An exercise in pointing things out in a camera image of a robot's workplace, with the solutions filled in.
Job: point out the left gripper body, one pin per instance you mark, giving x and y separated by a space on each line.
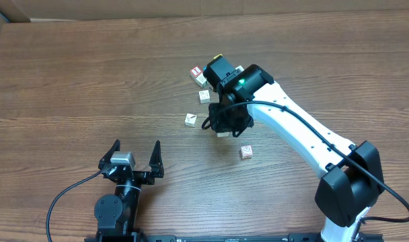
137 175

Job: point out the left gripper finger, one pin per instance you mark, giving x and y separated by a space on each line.
106 158
155 161

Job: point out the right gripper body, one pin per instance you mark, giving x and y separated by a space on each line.
229 122

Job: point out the blue letter P block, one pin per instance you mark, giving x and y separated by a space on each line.
223 134

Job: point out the cream block red side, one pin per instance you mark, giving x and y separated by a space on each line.
246 152

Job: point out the cream block pencil picture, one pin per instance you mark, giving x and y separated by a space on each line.
190 120

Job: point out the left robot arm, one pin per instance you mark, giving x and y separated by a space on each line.
116 213

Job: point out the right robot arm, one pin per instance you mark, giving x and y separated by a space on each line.
349 174

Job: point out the cream block middle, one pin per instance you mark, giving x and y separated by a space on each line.
204 96

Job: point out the cream block green side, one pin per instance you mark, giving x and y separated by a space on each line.
201 80

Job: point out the cream block right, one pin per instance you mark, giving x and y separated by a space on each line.
240 68

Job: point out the red letter I block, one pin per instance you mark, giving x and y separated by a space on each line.
195 72

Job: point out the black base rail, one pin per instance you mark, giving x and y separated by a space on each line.
231 239

